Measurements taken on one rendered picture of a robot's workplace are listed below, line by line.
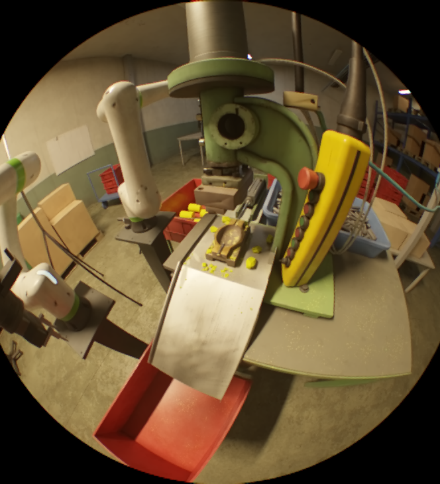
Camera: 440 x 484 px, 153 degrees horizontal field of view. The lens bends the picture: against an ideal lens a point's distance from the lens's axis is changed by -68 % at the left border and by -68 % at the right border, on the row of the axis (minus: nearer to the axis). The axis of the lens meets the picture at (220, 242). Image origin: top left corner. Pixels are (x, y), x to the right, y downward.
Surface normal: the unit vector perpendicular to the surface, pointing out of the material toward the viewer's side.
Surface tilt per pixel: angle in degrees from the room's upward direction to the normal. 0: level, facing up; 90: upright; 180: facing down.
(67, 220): 90
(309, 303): 0
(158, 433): 0
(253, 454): 0
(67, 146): 90
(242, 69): 90
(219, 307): 30
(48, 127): 90
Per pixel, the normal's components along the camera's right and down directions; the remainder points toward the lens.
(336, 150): -1.00, -0.03
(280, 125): -0.40, 0.65
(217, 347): -0.26, -0.31
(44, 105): 0.91, 0.23
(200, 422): -0.07, -0.72
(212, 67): -0.14, 0.68
